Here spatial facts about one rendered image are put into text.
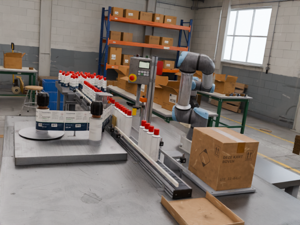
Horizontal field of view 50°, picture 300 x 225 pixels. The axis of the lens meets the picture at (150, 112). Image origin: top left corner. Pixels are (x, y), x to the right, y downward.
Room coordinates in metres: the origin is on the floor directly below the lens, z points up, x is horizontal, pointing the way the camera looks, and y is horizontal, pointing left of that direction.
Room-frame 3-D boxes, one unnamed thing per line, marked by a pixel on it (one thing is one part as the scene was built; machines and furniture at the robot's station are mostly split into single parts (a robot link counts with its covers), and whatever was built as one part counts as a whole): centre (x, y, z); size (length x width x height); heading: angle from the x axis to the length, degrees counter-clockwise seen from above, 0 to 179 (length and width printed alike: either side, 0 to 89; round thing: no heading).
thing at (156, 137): (1.87, -0.05, 0.98); 0.05 x 0.05 x 0.20
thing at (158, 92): (4.50, -0.20, 0.96); 0.53 x 0.45 x 0.37; 120
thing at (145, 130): (1.98, 0.01, 0.98); 0.05 x 0.05 x 0.20
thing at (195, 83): (2.56, -0.33, 1.30); 0.11 x 0.11 x 0.08; 76
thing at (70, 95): (3.99, 1.03, 0.71); 0.15 x 0.12 x 0.34; 114
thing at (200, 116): (2.32, -0.37, 1.09); 0.13 x 0.12 x 0.14; 76
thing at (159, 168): (1.98, 0.04, 0.90); 1.07 x 0.01 x 0.02; 24
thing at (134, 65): (2.40, 0.10, 1.38); 0.17 x 0.10 x 0.19; 79
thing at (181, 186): (2.26, 0.13, 0.86); 1.65 x 0.08 x 0.04; 24
